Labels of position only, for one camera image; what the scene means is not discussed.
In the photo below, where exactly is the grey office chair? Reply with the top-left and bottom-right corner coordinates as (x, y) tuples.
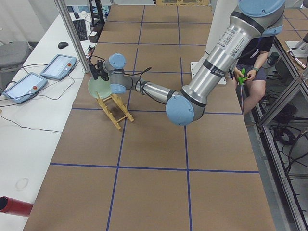
(0, 41), (31, 71)

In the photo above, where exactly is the light green ceramic plate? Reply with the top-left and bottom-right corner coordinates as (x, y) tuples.
(88, 77), (111, 99)

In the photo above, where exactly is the black computer mouse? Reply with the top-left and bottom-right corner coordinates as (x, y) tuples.
(58, 42), (69, 49)

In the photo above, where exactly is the black keyboard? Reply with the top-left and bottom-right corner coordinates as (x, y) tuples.
(73, 19), (88, 41)

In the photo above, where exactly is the wooden dish rack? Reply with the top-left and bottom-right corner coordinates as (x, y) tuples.
(96, 92), (134, 130)

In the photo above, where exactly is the seated person in shorts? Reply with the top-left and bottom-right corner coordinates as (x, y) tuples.
(232, 36), (275, 115)

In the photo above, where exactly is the near teach pendant tablet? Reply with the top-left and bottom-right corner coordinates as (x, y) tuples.
(3, 72), (47, 103)

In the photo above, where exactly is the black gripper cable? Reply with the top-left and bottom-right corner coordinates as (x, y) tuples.
(85, 54), (153, 93)

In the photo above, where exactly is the grey aluminium frame post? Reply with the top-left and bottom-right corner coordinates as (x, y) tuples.
(54, 0), (90, 73)

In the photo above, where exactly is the brown paper table cover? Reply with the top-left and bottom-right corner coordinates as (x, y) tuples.
(25, 6), (275, 231)

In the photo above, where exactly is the green hand tool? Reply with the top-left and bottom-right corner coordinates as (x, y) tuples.
(238, 68), (248, 85)

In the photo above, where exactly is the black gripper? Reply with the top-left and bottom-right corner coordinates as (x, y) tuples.
(89, 60), (108, 81)

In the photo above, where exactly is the red cylinder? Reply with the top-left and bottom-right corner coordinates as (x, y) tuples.
(0, 196), (33, 217)

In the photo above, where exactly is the aluminium side frame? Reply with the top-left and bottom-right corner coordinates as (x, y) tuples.
(256, 31), (308, 231)

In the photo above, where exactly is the far teach pendant tablet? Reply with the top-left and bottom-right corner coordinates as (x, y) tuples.
(40, 54), (77, 80)

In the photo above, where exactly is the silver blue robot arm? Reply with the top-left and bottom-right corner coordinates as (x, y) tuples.
(89, 0), (285, 126)

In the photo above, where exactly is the teach pendant tablet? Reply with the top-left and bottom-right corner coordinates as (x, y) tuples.
(40, 54), (77, 80)
(3, 72), (47, 103)

